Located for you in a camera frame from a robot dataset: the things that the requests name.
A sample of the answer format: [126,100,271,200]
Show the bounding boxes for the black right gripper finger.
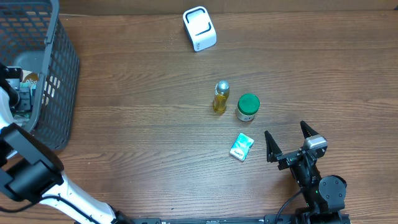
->
[300,121,319,139]
[264,131,282,162]

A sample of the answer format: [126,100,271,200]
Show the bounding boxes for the brown snack pouch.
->
[20,70,40,90]

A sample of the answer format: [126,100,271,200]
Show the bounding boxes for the teal tissue pack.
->
[229,133,254,162]

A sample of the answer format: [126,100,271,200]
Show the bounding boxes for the green lid jar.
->
[236,93,260,122]

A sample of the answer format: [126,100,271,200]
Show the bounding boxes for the yellow dish soap bottle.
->
[213,80,230,114]

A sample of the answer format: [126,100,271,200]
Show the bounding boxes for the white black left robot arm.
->
[1,65,132,223]

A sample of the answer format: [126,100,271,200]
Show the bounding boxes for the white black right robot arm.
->
[264,121,351,223]

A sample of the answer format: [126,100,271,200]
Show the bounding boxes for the white barcode scanner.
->
[182,6,217,52]

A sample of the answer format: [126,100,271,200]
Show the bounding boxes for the dark grey plastic basket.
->
[1,0,80,150]

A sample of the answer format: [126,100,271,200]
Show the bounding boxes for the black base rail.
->
[130,213,352,224]

